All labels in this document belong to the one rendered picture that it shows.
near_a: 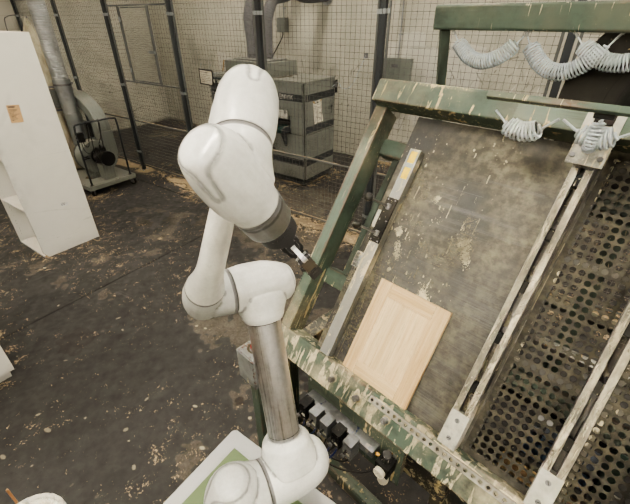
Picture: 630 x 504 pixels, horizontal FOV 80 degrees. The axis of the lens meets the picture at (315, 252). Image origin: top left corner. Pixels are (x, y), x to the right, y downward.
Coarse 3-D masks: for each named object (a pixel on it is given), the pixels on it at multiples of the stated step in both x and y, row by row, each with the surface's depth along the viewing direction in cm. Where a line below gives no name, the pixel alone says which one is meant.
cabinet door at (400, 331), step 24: (384, 288) 155; (384, 312) 153; (408, 312) 147; (432, 312) 142; (360, 336) 157; (384, 336) 152; (408, 336) 146; (432, 336) 140; (360, 360) 156; (384, 360) 150; (408, 360) 144; (384, 384) 148; (408, 384) 142
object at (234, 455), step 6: (234, 450) 140; (228, 456) 138; (234, 456) 138; (240, 456) 138; (222, 462) 136; (216, 468) 134; (210, 474) 132; (204, 480) 130; (198, 486) 128; (204, 486) 129; (192, 492) 127; (198, 492) 127; (204, 492) 127; (192, 498) 125; (198, 498) 125
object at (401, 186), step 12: (408, 156) 157; (420, 156) 155; (396, 180) 158; (408, 180) 155; (396, 192) 157; (384, 240) 160; (372, 252) 159; (360, 264) 161; (372, 264) 160; (360, 276) 160; (348, 288) 162; (360, 288) 161; (348, 300) 161; (348, 312) 161; (336, 324) 163; (336, 336) 162; (324, 348) 164
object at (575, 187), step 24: (600, 120) 103; (624, 120) 110; (576, 144) 116; (576, 168) 118; (600, 168) 111; (576, 192) 117; (552, 216) 120; (552, 240) 118; (528, 264) 121; (528, 288) 120; (504, 312) 123; (504, 336) 122; (480, 360) 125; (480, 384) 123; (456, 408) 126; (456, 432) 125
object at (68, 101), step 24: (24, 24) 491; (48, 72) 511; (72, 96) 521; (72, 120) 531; (96, 120) 502; (72, 144) 559; (96, 144) 536; (96, 168) 546; (120, 168) 588; (96, 192) 537
